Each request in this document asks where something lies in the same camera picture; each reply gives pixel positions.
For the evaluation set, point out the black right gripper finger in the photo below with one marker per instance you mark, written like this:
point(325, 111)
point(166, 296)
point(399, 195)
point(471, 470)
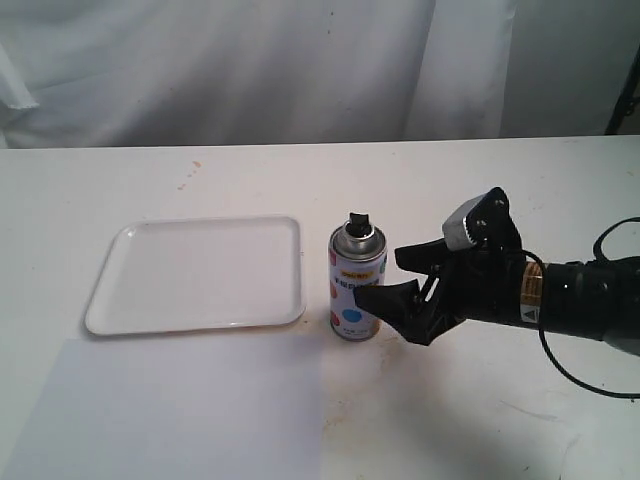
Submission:
point(426, 258)
point(402, 306)

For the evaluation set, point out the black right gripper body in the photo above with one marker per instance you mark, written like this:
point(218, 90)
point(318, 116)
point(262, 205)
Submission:
point(481, 283)

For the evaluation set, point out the white dotted spray can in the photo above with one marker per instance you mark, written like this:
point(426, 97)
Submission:
point(357, 255)

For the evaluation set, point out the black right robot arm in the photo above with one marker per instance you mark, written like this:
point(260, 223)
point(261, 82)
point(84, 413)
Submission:
point(597, 300)

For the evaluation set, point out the white paper sheet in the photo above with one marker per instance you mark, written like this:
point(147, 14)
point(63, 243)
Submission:
point(229, 407)

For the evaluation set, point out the black metal stand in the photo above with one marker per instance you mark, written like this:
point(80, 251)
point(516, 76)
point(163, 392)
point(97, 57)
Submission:
point(627, 102)

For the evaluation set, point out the white plastic tray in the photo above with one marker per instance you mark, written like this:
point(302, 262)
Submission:
point(173, 276)

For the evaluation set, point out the white backdrop curtain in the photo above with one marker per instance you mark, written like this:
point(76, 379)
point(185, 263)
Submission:
point(173, 73)

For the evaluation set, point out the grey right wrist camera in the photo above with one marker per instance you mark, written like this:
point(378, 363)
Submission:
point(466, 227)

